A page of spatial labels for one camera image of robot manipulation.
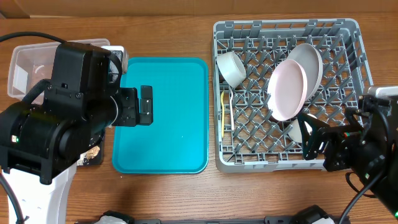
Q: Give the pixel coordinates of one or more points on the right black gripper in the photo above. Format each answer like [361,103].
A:
[330,135]

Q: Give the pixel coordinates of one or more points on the white pink-rimmed plate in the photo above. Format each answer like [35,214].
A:
[287,89]

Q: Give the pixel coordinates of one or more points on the yellow plastic spoon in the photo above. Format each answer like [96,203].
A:
[222,114]

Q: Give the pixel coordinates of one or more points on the grey bowl of rice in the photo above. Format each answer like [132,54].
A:
[231,68]

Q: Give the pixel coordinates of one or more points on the brown food scrap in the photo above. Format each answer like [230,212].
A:
[92,153]

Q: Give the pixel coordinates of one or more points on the grey plate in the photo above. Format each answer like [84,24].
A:
[310,59]

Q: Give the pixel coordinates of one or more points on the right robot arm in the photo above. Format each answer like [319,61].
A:
[367,145]

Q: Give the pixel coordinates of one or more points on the clear plastic bin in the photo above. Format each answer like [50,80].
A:
[25,68]

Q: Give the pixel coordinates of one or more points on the cream plastic cup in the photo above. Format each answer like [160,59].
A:
[295,133]

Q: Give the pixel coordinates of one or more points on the black plastic tray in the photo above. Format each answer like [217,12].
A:
[97,140]

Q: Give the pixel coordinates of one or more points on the teal serving tray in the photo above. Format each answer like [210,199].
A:
[177,141]

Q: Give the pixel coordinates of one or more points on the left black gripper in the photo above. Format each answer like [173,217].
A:
[129,117]

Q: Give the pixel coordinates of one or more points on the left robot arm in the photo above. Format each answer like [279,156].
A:
[44,135]

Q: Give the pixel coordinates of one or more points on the grey dishwasher rack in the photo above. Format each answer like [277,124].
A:
[259,143]

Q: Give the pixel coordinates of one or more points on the white plastic fork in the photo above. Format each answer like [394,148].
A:
[231,96]

